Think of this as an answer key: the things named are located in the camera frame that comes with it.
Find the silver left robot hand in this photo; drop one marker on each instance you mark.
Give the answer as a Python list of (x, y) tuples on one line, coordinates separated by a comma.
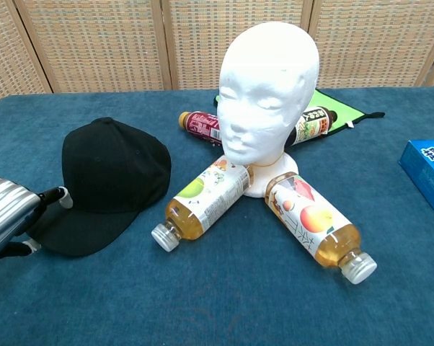
[(8, 212)]

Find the black baseball cap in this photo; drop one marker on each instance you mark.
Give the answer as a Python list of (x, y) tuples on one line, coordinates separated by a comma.
[(112, 169)]

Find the white foam mannequin head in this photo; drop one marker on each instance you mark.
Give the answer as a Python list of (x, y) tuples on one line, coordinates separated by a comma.
[(267, 72)]

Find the woven rattan folding screen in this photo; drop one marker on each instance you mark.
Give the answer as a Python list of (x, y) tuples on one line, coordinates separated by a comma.
[(94, 43)]

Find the tea bottle green apple label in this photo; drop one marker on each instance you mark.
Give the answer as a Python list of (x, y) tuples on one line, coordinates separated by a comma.
[(210, 194)]

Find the red label drink bottle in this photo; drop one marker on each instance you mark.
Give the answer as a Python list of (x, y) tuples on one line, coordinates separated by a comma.
[(199, 126)]

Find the blue carpet table cover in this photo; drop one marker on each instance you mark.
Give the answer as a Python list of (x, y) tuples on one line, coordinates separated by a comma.
[(217, 306)]

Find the tea bottle peach label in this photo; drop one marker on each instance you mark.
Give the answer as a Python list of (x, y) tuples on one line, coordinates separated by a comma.
[(310, 216)]

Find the dark bottle green label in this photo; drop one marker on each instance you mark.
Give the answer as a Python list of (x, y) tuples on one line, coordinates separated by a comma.
[(310, 126)]

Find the green cloth bag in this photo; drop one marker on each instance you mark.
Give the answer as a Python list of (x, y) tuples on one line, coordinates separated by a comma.
[(332, 104)]

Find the blue cookie box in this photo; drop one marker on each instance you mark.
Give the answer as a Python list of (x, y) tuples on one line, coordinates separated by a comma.
[(426, 173)]

